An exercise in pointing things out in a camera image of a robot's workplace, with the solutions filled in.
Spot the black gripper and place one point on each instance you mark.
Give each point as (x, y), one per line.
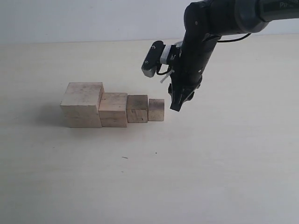
(181, 92)

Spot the smallest wooden cube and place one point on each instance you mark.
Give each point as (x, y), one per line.
(156, 110)

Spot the third largest wooden cube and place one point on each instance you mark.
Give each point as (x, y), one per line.
(137, 108)

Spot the second largest wooden cube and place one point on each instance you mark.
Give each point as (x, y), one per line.
(113, 109)

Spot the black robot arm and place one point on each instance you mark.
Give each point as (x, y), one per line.
(206, 22)

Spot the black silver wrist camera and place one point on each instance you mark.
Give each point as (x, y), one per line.
(160, 59)

